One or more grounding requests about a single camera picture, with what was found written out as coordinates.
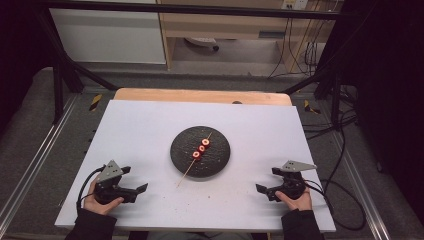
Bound left hand-held gripper cable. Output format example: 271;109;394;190
76;165;106;215

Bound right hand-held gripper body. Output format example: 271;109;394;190
266;160;318;203

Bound black round plate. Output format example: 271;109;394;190
169;125;232;179

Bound wooden table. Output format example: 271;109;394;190
113;87;293;107

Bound black floor cables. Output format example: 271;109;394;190
301;83;360;142

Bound thin wooden skewer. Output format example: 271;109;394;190
176;131;214;189

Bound black curtain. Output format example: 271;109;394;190
0;0;55;135
339;0;424;216

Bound light wooden desk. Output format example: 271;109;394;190
156;0;345;73

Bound white cabinet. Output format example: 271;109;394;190
48;7;167;65

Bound black metal frame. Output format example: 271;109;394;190
33;0;355;125

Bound white wall socket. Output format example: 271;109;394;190
281;0;310;11

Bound grey chair base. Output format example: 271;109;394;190
184;36;220;52

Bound aluminium floor rail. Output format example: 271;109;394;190
0;94;80;222
332;132;392;240

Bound right hand-held gripper cable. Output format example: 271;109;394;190
301;179;367;232

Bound person's lap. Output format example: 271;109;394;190
145;231;255;240

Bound hanging black cables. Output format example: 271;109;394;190
267;17;322;80

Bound hand-held gripper cable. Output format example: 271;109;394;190
301;179;367;232
76;165;106;215

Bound person's right hand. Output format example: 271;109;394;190
274;190;314;212

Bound person's left hand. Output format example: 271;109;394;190
82;177;125;216

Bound white board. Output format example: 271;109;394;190
54;99;337;234

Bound yellow black tape strip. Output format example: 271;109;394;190
88;93;103;112
303;99;321;115

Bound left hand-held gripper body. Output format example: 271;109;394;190
94;159;138;205

